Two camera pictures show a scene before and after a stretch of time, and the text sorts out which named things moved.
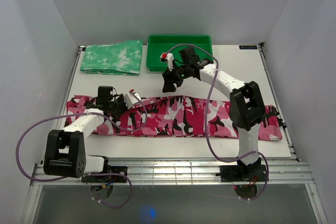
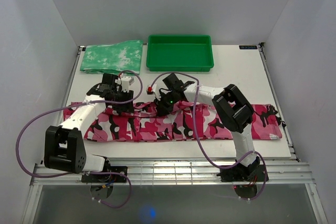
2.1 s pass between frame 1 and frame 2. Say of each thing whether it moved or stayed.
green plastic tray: stayed
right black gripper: moved
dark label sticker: stayed
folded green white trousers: stayed
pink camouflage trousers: moved
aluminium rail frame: stayed
